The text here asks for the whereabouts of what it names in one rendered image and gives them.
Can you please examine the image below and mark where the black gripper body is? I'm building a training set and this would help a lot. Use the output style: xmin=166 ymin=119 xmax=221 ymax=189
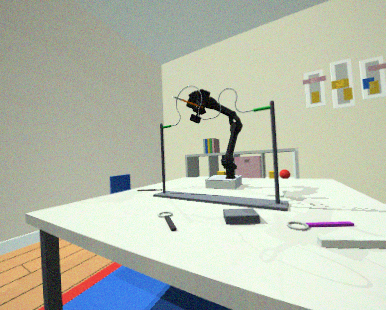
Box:
xmin=190 ymin=89 xmax=210 ymax=124

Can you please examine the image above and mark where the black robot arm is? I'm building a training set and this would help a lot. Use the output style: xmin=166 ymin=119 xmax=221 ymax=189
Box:
xmin=188 ymin=90 xmax=243 ymax=179

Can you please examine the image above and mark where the purple handle with round loop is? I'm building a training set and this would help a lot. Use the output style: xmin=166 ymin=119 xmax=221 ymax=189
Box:
xmin=287 ymin=221 xmax=354 ymax=231

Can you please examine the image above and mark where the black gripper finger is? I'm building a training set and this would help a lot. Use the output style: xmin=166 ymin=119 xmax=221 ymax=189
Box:
xmin=193 ymin=106 xmax=204 ymax=115
xmin=196 ymin=98 xmax=207 ymax=106

